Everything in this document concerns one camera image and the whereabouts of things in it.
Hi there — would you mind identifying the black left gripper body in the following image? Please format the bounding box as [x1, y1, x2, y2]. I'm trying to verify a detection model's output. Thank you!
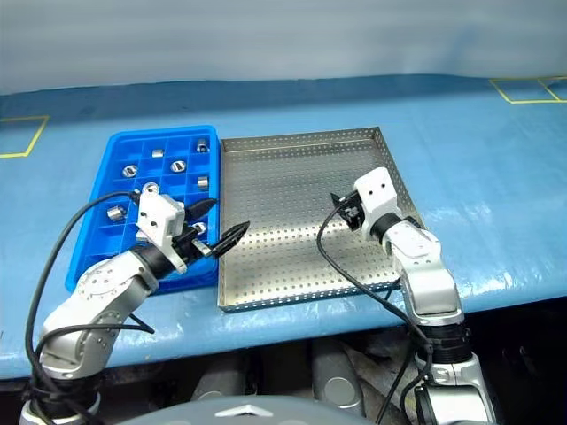
[170, 216, 213, 267]

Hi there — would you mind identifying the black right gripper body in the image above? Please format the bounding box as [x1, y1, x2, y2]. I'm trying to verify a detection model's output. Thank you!
[339, 190, 367, 233]

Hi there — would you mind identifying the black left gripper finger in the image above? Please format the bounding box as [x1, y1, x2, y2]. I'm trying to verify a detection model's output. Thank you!
[183, 198, 219, 220]
[207, 220, 252, 259]

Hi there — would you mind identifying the perforated steel tray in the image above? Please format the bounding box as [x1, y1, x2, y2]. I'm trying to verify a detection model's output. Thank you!
[216, 126, 426, 313]

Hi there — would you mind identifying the blue compartment plastic tray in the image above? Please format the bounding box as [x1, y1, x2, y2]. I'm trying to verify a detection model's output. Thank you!
[65, 124, 221, 296]

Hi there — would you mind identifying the crumpled pale plastic sheet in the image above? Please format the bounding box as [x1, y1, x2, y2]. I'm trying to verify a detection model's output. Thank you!
[344, 335, 418, 400]

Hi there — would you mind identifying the grey rounded part with disc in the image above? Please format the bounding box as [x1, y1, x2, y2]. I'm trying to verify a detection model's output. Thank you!
[311, 339, 368, 418]

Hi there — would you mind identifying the grey rounded robot torso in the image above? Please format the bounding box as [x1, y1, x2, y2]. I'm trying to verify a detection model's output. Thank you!
[145, 395, 378, 425]

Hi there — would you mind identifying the yellow tape double square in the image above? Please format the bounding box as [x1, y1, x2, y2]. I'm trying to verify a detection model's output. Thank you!
[488, 75, 567, 105]

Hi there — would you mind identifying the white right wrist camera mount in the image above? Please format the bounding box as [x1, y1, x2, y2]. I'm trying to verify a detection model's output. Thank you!
[353, 166, 400, 243]

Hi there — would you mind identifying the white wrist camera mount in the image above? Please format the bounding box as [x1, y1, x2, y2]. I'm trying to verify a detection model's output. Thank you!
[353, 166, 400, 243]
[134, 191, 190, 274]

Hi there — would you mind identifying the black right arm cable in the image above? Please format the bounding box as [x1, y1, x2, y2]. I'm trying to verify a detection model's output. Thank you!
[316, 204, 435, 425]

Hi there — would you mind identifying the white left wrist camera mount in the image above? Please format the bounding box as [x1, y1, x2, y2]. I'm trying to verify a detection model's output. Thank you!
[134, 191, 190, 274]

